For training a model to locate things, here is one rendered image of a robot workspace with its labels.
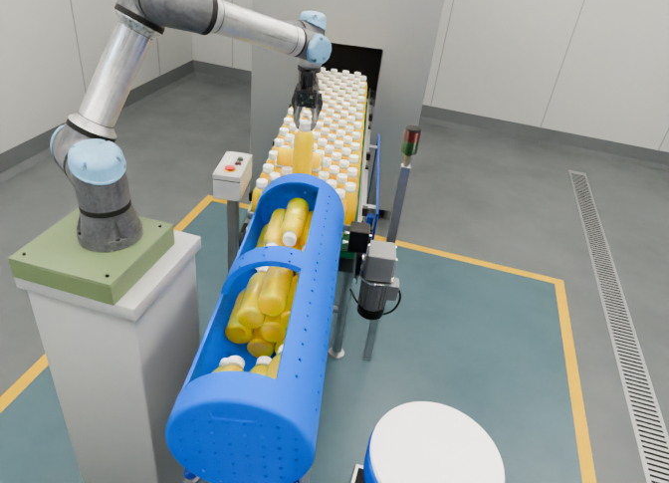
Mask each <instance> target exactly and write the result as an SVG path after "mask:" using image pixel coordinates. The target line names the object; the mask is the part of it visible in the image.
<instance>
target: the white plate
mask: <svg viewBox="0 0 669 483"><path fill-rule="evenodd" d="M369 452H370V462H371V466H372V470H373V473H374V475H375V478H376V480H377V482H378V483H505V472H504V466H503V462H502V459H501V456H500V453H499V451H498V449H497V447H496V445H495V443H494V442H493V440H492V439H491V438H490V436H489V435H488V434H487V432H486V431H485V430H484V429H483V428H482V427H481V426H480V425H479V424H478V423H476V422H475V421H474V420H473V419H471V418H470V417H469V416H467V415H466V414H464V413H462V412H460V411H459V410H457V409H454V408H452V407H450V406H447V405H444V404H440V403H435V402H428V401H415V402H409V403H405V404H402V405H399V406H397V407H395V408H393V409H391V410H390V411H388V412H387V413H386V414H385V415H384V416H383V417H382V418H381V419H380V420H379V421H378V423H377V424H376V426H375V428H374V430H373V433H372V436H371V441H370V448H369Z"/></svg>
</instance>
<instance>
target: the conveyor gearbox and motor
mask: <svg viewBox="0 0 669 483"><path fill-rule="evenodd" d="M396 261H397V259H396V246H395V243H391V242H383V241H376V240H371V241H370V247H368V246H367V251H366V254H363V256H362V262H361V264H362V267H361V269H360V274H359V276H360V278H361V284H360V289H359V295H358V300H357V299H356V297H355V295H354V293H353V291H352V289H349V290H350V292H351V294H352V296H353V297H354V299H355V301H356V302H357V312H358V313H359V314H360V315H361V316H362V317H363V318H365V319H367V320H377V319H380V318H381V317H382V316H383V315H387V314H389V313H391V312H393V311H394V310H395V309H396V308H397V307H398V305H399V303H400V301H401V292H400V290H399V279H398V278H395V275H394V270H395V265H396ZM398 293H399V300H398V302H397V304H396V306H395V307H394V308H393V309H392V310H391V311H389V312H386V313H384V308H385V305H386V301H395V302H396V300H397V295H398Z"/></svg>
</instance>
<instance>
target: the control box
mask: <svg viewBox="0 0 669 483"><path fill-rule="evenodd" d="M229 156H230V157H229ZM239 156H242V157H243V160H239V161H241V164H239V165H237V164H235V161H237V158H238V157H239ZM229 158H230V159H229ZM228 159H229V160H228ZM226 161H227V162H226ZM225 163H227V164H225ZM226 165H234V166H235V169H233V170H231V171H229V170H227V169H225V166H226ZM251 177H252V154H249V153H242V152H234V151H226V153H225V154H224V156H223V158H222V159H221V161H220V163H219V164H218V166H217V167H216V169H215V171H214V172H213V198H218V199H225V200H233V201H241V198H242V196H243V194H244V192H245V190H246V188H247V186H248V183H249V181H250V179H251Z"/></svg>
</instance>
